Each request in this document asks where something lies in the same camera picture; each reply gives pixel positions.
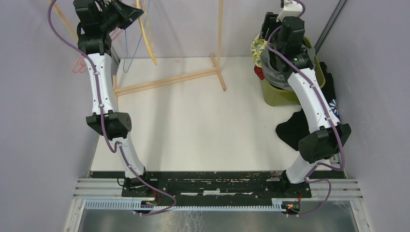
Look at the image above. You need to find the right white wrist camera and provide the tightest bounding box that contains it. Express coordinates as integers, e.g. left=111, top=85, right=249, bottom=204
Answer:
left=277, top=0, right=306, bottom=21

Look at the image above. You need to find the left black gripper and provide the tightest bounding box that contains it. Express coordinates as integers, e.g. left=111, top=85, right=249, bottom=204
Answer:
left=98, top=0, right=144, bottom=33

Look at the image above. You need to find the aluminium corner profile right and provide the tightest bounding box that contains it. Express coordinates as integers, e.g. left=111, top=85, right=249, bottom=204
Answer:
left=314, top=0, right=348, bottom=54

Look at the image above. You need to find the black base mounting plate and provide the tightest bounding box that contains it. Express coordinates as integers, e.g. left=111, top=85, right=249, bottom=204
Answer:
left=90, top=170, right=347, bottom=207

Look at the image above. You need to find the aluminium corner profile left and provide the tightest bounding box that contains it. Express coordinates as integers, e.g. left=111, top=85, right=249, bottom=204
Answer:
left=111, top=45, right=120, bottom=66

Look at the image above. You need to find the black garment with flower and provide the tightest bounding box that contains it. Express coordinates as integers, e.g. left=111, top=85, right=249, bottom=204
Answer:
left=276, top=61, right=339, bottom=151

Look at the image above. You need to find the red polka dot skirt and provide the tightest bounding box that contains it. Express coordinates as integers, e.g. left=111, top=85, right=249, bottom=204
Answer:
left=254, top=65, right=265, bottom=80

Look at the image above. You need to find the pink wire hanger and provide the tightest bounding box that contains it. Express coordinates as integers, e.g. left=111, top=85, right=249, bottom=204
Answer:
left=72, top=29, right=124, bottom=73

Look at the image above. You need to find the grey pleated skirt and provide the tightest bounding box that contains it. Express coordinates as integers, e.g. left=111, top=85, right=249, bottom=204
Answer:
left=260, top=44, right=316, bottom=92

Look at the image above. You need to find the wooden clothes rack frame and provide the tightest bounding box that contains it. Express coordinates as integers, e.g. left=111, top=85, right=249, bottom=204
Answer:
left=49, top=0, right=227, bottom=102

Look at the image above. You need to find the green plastic laundry basket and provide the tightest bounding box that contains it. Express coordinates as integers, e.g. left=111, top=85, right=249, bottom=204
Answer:
left=259, top=36, right=326, bottom=107

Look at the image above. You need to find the aluminium corner profile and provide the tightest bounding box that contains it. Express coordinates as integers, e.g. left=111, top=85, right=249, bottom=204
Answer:
left=314, top=0, right=348, bottom=54
left=111, top=45, right=120, bottom=66

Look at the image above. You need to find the yellow lemon print garment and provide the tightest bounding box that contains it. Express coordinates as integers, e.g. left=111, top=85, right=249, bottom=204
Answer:
left=250, top=34, right=267, bottom=68

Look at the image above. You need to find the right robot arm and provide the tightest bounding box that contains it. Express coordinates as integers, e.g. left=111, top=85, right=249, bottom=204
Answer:
left=260, top=12, right=351, bottom=197

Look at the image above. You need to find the yellow hanger with metal hook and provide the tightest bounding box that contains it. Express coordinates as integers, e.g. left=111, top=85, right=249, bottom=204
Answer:
left=135, top=0, right=158, bottom=66

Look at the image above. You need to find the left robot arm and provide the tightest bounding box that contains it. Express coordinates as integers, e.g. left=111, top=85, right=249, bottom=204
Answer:
left=73, top=0, right=152, bottom=197

